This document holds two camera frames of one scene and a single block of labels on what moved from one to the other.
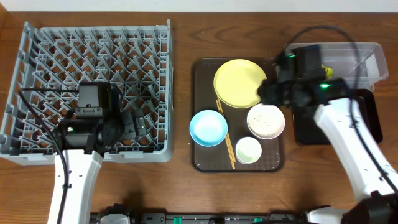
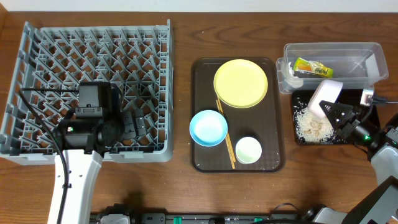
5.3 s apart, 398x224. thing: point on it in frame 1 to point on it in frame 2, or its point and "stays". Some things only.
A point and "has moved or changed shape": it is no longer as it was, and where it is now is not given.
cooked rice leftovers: [265, 122] to [311, 129]
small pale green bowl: [248, 150] stays
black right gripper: [265, 94] to [347, 117]
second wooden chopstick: [227, 132] stays
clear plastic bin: [341, 57] stays
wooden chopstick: [227, 137] stays
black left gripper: [128, 124] stays
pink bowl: [265, 121] has moved or changed shape
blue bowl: [208, 128] stays
